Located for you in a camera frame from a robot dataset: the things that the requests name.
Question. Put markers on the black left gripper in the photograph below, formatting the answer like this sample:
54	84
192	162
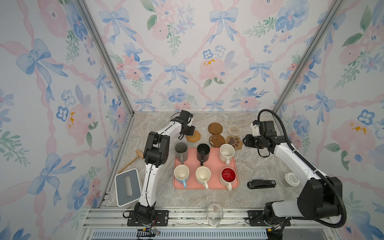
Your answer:
192	129

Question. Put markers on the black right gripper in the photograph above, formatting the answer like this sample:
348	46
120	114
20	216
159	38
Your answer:
247	140

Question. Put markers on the woven rattan round coaster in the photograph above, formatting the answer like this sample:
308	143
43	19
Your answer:
194	138

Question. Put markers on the plain brown wooden coaster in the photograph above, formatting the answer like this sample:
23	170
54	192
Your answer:
215	128

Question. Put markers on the cork paw print coaster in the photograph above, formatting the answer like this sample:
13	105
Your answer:
235	141

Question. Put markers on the multicolour stitched round coaster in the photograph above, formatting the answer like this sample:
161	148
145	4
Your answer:
234	130

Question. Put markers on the brown wooden coaster white streak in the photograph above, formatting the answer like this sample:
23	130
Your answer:
216	140

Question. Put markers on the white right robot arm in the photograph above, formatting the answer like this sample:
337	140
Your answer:
321	197

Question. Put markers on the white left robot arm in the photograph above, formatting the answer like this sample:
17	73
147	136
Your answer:
156	153

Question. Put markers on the paper cup white lid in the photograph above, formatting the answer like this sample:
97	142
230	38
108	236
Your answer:
291	180

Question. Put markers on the grey ceramic mug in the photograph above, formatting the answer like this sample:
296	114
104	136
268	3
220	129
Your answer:
182	153

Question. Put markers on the black ceramic mug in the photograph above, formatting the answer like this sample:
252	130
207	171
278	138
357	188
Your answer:
203	153

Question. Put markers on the white speckled mug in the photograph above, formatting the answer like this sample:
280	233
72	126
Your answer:
226	153

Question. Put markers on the black stapler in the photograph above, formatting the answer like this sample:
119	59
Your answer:
261	184

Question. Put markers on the white mug red interior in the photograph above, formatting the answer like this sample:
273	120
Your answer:
227	177

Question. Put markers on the wooden mallet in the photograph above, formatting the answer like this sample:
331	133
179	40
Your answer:
140	155

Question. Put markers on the cream ceramic mug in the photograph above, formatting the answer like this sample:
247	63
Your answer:
203	175

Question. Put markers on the clear glass dome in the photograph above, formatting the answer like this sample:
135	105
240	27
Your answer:
215	214

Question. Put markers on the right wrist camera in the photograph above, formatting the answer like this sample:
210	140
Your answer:
255	128

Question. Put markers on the cream mug blue handle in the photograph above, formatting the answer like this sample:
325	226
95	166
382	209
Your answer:
181	174

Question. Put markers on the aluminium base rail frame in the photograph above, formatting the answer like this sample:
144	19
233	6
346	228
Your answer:
183	224

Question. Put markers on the aluminium right corner post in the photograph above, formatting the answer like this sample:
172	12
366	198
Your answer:
328	19

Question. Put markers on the aluminium corner post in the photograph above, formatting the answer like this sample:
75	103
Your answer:
95	34
328	19

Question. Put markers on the aluminium left corner post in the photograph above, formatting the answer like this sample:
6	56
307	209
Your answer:
95	34

